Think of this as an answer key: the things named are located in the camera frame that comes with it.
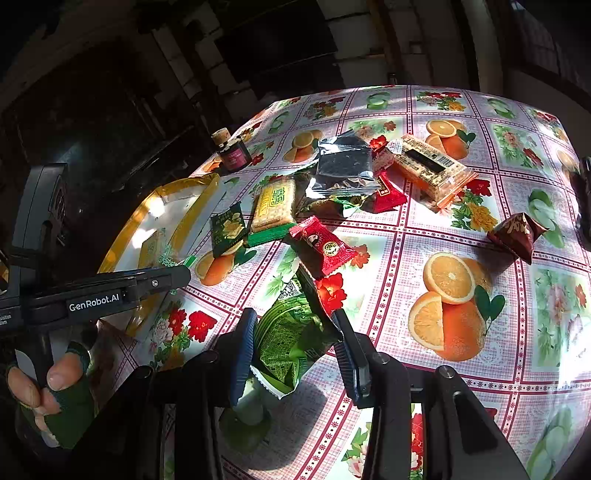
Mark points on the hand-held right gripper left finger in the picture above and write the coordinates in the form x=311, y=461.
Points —
x=242, y=357

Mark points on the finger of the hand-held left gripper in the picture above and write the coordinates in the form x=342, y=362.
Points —
x=115, y=290

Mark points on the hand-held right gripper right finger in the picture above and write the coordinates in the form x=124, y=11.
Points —
x=350, y=364

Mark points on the green patterned snack packet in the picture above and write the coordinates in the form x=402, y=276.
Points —
x=281, y=341

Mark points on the yellow cracker packet green ends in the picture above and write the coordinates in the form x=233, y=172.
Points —
x=152, y=249
x=272, y=207

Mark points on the yellow rimmed tray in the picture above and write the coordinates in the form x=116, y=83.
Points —
x=178, y=207

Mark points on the silver foil black packet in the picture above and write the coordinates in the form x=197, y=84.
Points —
x=344, y=168

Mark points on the white red small packet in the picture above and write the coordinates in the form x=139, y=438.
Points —
x=383, y=157

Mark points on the person's left hand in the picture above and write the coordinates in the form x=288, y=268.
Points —
x=64, y=397

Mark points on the fruit and flower tablecloth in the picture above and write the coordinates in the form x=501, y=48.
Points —
x=397, y=258

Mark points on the red candy packet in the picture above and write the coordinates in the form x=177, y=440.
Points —
x=323, y=244

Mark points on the dark green small packet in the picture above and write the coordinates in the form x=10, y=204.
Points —
x=227, y=228

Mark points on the red triangular packet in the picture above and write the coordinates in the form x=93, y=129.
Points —
x=390, y=196

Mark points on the small dark corked bottle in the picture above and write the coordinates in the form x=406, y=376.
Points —
x=233, y=154

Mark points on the orange clear cracker packet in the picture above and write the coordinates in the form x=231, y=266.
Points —
x=429, y=168

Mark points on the brown triangular packet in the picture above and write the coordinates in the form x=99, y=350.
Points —
x=517, y=233

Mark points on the black flashlight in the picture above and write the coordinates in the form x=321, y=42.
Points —
x=585, y=184

